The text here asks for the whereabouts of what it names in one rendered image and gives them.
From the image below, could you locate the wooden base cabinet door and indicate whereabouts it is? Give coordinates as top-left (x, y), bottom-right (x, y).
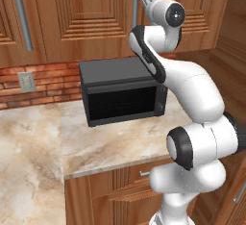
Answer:
top-left (209, 156), bottom-right (246, 225)
top-left (88, 170), bottom-right (167, 225)

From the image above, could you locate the black microwave oven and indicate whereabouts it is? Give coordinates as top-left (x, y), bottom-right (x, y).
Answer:
top-left (79, 56), bottom-right (169, 128)

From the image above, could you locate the wooden drawer front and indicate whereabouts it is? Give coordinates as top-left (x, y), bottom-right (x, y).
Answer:
top-left (127, 157), bottom-right (176, 186)

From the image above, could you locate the grey bar cabinet handle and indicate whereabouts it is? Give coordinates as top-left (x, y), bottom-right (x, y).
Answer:
top-left (12, 0), bottom-right (35, 52)
top-left (131, 0), bottom-right (142, 30)

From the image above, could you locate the wooden wall cabinet door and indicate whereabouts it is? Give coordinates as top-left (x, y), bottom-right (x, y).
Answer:
top-left (0, 0), bottom-right (48, 69)
top-left (140, 0), bottom-right (234, 54)
top-left (32, 0), bottom-right (146, 63)

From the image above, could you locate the grey wall outlet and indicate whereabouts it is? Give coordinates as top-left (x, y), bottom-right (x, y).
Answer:
top-left (17, 71), bottom-right (37, 93)

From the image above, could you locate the grey drawer handle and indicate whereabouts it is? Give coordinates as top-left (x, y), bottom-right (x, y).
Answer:
top-left (138, 169), bottom-right (152, 178)

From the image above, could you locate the grey base cabinet handle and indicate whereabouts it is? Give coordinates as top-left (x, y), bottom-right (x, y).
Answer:
top-left (232, 180), bottom-right (246, 204)

